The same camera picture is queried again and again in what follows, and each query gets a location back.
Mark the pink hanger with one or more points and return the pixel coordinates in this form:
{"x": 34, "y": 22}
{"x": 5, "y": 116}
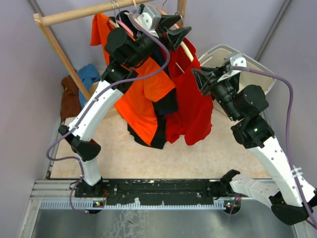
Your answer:
{"x": 123, "y": 25}

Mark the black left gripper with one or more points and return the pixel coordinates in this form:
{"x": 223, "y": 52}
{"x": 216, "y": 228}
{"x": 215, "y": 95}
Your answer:
{"x": 175, "y": 36}

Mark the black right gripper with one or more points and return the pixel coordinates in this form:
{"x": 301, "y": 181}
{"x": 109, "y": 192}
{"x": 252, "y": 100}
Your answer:
{"x": 203, "y": 77}

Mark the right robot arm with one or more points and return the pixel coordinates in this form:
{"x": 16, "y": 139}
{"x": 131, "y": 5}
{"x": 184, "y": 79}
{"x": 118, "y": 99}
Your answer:
{"x": 291, "y": 198}

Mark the wooden clothes rack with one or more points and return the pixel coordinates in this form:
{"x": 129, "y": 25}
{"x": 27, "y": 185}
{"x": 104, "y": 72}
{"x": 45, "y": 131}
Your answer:
{"x": 74, "y": 36}

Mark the red t shirt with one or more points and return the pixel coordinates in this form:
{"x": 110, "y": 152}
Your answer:
{"x": 193, "y": 118}

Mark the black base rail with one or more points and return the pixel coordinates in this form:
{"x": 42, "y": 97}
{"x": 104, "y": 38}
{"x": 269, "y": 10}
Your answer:
{"x": 156, "y": 192}

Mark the brown cloth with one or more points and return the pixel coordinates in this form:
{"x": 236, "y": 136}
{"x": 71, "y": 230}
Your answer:
{"x": 70, "y": 104}

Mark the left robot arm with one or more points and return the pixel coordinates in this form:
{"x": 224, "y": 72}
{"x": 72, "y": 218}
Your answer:
{"x": 112, "y": 86}

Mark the white plastic hanger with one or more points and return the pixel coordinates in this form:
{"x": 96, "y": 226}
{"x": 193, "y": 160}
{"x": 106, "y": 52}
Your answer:
{"x": 113, "y": 20}

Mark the white laundry basket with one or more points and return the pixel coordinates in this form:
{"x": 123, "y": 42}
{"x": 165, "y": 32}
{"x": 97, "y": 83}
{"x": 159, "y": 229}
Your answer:
{"x": 215, "y": 57}

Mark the beige wooden hanger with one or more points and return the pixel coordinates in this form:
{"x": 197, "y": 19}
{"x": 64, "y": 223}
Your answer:
{"x": 184, "y": 47}

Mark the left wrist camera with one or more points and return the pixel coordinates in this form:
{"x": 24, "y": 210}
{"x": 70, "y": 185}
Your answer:
{"x": 149, "y": 17}

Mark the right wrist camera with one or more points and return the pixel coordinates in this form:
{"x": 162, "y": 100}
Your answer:
{"x": 232, "y": 64}

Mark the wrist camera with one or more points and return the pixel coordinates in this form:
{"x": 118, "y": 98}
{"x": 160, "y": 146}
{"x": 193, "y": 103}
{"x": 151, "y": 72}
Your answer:
{"x": 149, "y": 17}
{"x": 232, "y": 64}

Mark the blue cloth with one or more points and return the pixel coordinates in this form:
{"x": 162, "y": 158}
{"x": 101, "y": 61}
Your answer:
{"x": 89, "y": 75}

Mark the navy t shirt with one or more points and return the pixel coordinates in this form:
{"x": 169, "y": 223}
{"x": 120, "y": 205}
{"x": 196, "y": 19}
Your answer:
{"x": 168, "y": 103}

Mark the black orange t shirt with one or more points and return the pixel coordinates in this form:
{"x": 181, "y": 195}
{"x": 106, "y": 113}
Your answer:
{"x": 147, "y": 127}

